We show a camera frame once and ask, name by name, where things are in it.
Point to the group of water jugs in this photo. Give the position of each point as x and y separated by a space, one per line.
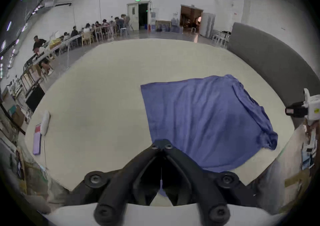
167 26

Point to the pink card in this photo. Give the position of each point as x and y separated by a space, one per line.
37 128

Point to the row of tables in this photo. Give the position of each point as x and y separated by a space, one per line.
72 41

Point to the group of people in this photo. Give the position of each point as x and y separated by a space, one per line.
100 26

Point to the grey padded headboard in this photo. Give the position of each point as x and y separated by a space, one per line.
270 55

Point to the white hand controller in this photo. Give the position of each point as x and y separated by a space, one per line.
45 122

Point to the white stool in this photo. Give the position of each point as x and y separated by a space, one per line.
124 32

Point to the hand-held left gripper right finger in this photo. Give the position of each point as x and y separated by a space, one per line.
200 185

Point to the bed with beige sheet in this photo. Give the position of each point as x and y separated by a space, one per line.
100 90

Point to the purple phone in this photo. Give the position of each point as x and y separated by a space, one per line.
37 144

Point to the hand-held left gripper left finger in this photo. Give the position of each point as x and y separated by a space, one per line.
117 190

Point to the blue shirt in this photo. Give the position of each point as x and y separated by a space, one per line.
200 120

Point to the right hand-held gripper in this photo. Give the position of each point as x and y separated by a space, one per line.
312 106

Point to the white table with chairs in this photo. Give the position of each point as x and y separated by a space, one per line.
221 37

